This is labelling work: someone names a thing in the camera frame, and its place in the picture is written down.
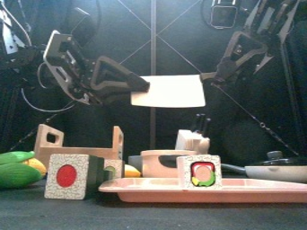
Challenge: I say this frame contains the yellow toy banana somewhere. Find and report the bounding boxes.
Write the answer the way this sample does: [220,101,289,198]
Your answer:
[124,164,143,179]

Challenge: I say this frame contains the grey toy frying pan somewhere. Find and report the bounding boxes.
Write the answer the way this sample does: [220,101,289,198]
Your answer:
[220,163,307,184]

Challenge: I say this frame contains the sushi piece red centre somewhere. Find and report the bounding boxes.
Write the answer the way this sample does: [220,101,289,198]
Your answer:
[43,153,106,200]

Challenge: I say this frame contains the pink plastic tray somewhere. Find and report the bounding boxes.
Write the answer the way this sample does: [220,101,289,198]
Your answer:
[98,177,307,204]

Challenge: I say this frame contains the vertical metal frame bar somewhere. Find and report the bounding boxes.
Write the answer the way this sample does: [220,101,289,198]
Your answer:
[148,0,159,151]

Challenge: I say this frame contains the white cable loop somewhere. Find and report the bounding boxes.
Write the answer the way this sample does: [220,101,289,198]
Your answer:
[19,62,78,114]

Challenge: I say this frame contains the wooden crate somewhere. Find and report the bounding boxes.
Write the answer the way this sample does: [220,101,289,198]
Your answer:
[32,123,124,169]

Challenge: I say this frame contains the sushi piece pink green centre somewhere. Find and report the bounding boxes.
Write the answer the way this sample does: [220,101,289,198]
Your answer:
[176,155,223,190]

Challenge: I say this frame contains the black pan lid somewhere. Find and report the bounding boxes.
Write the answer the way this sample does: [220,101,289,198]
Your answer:
[255,150,307,167]

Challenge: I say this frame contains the small sushi piece green centre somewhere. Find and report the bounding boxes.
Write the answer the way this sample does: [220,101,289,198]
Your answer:
[103,159,126,181]

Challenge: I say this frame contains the green yellow toy corn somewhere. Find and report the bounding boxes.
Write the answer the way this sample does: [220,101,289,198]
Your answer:
[0,150,48,190]

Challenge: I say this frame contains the black handled toy knife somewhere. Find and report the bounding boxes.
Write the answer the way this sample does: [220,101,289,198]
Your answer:
[202,118,212,138]
[191,113,200,133]
[196,112,207,134]

